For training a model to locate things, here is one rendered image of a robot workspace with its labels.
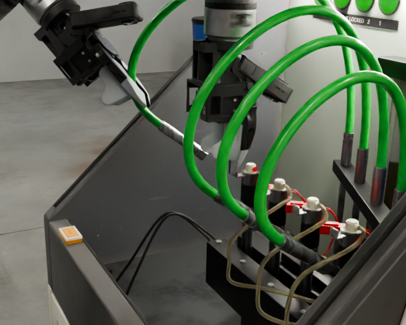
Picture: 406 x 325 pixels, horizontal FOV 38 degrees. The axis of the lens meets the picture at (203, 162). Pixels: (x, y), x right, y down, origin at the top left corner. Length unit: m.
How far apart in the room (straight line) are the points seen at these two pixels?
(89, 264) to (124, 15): 0.41
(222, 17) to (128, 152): 0.45
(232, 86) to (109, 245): 0.53
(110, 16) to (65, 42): 0.09
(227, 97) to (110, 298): 0.35
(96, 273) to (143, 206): 0.29
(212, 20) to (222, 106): 0.12
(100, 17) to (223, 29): 0.23
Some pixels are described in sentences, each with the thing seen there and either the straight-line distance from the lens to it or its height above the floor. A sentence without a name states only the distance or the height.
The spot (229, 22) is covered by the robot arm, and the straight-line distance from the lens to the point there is 0.84.
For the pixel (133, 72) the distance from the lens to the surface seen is 0.97.
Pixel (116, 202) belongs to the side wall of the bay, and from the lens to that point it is 1.23.
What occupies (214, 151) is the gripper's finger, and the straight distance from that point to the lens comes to 0.89.
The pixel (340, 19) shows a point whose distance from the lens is 0.89.
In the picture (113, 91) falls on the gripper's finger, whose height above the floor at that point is 1.23.
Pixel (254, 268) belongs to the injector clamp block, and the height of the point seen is 0.98.
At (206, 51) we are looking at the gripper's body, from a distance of 0.85.
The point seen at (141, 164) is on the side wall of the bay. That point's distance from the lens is 1.22.
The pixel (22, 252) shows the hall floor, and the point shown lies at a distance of 3.19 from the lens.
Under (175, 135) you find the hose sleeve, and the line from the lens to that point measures 1.00.
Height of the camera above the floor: 1.44
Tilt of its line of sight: 19 degrees down
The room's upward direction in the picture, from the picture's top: 2 degrees clockwise
